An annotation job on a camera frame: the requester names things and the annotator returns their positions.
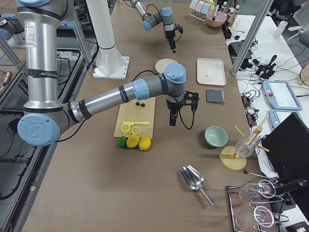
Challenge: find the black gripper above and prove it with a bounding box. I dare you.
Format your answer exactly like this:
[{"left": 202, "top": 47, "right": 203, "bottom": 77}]
[
  {"left": 166, "top": 93, "right": 185, "bottom": 126},
  {"left": 166, "top": 30, "right": 176, "bottom": 53}
]

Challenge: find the beige round plate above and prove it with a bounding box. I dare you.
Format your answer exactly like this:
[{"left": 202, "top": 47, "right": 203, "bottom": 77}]
[{"left": 155, "top": 58, "right": 178, "bottom": 73}]

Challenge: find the cream rabbit tray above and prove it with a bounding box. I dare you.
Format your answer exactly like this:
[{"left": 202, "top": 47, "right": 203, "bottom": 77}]
[{"left": 197, "top": 58, "right": 226, "bottom": 86}]

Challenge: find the yellow plastic knife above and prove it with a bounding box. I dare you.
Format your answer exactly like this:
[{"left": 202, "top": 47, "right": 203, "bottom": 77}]
[{"left": 122, "top": 121, "right": 150, "bottom": 126}]

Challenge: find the bamboo cutting board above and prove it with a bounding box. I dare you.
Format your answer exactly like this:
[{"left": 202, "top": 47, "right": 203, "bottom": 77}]
[{"left": 113, "top": 97, "right": 155, "bottom": 138}]

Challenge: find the whole yellow lemon upper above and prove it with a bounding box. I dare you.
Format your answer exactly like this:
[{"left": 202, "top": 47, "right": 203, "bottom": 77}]
[{"left": 139, "top": 136, "right": 152, "bottom": 151}]

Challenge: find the whole yellow lemon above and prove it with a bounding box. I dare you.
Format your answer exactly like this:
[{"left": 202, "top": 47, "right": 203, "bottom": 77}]
[
  {"left": 139, "top": 136, "right": 152, "bottom": 151},
  {"left": 126, "top": 134, "right": 140, "bottom": 148}
]

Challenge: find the lemon slice upper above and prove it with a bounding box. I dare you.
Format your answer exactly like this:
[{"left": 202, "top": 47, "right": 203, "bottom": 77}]
[{"left": 131, "top": 126, "right": 141, "bottom": 135}]

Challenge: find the lemon slice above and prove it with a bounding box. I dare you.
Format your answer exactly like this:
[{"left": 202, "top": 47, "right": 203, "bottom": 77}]
[
  {"left": 120, "top": 124, "right": 131, "bottom": 134},
  {"left": 131, "top": 126, "right": 141, "bottom": 135}
]

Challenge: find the pastel cups rack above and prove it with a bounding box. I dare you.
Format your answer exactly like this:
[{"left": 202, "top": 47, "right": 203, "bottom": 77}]
[{"left": 189, "top": 0, "right": 216, "bottom": 22}]

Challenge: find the folded grey cloth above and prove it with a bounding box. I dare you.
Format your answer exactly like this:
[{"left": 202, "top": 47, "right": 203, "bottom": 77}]
[{"left": 206, "top": 89, "right": 225, "bottom": 104}]

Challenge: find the mint green bowl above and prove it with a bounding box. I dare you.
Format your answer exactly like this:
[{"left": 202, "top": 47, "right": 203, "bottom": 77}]
[{"left": 204, "top": 126, "right": 228, "bottom": 147}]

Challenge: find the whole yellow lemon lower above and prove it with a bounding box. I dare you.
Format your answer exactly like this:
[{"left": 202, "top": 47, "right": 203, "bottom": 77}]
[{"left": 126, "top": 134, "right": 140, "bottom": 148}]

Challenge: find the lemon slice lower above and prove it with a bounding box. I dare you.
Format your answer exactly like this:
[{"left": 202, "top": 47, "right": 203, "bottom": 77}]
[{"left": 120, "top": 124, "right": 131, "bottom": 134}]

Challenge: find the pink bowl with ice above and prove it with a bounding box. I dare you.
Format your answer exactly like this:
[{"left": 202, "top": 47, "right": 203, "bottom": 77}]
[{"left": 206, "top": 11, "right": 226, "bottom": 28}]

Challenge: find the green lime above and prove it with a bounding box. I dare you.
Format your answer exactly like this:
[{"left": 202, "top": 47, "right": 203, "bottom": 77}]
[{"left": 117, "top": 136, "right": 127, "bottom": 148}]

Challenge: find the metal scoop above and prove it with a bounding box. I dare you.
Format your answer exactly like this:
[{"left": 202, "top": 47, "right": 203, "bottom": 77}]
[{"left": 179, "top": 164, "right": 215, "bottom": 206}]

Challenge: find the wooden cup rack stand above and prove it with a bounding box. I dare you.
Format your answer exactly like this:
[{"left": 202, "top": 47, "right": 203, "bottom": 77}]
[{"left": 220, "top": 115, "right": 269, "bottom": 171}]

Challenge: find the clear textured glass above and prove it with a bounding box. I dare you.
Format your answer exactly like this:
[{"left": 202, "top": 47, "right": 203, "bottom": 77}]
[{"left": 235, "top": 131, "right": 261, "bottom": 157}]

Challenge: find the blue teach pendant lower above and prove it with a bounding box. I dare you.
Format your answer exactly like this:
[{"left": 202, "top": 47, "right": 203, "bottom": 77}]
[{"left": 269, "top": 109, "right": 302, "bottom": 129}]

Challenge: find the blue teach pendant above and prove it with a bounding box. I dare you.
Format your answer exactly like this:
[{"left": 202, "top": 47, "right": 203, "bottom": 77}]
[
  {"left": 262, "top": 81, "right": 302, "bottom": 111},
  {"left": 269, "top": 109, "right": 302, "bottom": 129}
]

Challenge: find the blue teach pendant upper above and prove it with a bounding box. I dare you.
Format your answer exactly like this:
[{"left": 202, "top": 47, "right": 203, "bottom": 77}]
[{"left": 262, "top": 81, "right": 302, "bottom": 111}]

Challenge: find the black monitor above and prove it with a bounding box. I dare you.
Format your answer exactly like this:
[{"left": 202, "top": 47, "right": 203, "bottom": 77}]
[{"left": 262, "top": 113, "right": 309, "bottom": 180}]

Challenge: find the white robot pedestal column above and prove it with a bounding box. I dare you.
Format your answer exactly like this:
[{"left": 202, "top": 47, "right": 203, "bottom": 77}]
[{"left": 86, "top": 0, "right": 130, "bottom": 80}]

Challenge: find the aluminium frame post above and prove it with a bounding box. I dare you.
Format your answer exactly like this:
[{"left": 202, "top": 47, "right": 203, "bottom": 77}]
[{"left": 230, "top": 0, "right": 273, "bottom": 76}]

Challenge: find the wire glass rack tray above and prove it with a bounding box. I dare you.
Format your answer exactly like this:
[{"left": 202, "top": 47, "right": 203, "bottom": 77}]
[{"left": 226, "top": 178, "right": 309, "bottom": 232}]

